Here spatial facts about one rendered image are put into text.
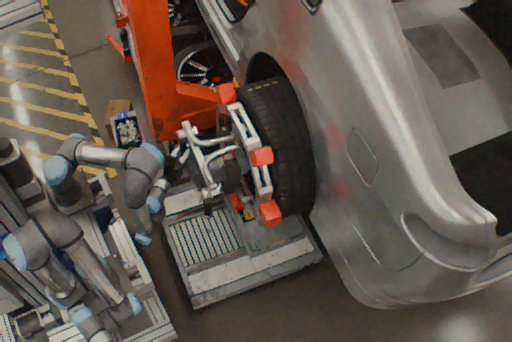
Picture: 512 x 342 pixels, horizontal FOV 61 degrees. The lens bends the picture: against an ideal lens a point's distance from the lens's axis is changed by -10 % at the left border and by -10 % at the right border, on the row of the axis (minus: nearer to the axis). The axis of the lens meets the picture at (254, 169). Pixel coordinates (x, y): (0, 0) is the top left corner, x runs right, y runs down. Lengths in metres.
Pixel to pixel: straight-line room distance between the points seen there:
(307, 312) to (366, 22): 1.82
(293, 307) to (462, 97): 1.53
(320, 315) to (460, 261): 1.44
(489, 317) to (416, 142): 2.01
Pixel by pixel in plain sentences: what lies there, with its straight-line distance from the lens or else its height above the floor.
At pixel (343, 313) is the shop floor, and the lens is 2.89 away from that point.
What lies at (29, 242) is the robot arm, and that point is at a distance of 1.50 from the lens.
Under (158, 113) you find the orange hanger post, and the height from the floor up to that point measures 0.78.
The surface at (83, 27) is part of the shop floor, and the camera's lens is 4.46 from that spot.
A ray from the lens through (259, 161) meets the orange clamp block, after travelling 1.90.
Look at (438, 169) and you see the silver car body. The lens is 1.38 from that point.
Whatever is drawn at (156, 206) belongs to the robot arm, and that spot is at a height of 0.83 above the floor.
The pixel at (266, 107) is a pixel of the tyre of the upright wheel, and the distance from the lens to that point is 2.02.
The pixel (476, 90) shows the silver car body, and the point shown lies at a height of 0.99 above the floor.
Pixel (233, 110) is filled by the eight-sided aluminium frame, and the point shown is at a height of 1.12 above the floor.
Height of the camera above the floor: 2.71
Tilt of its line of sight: 57 degrees down
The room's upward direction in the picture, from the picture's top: 5 degrees clockwise
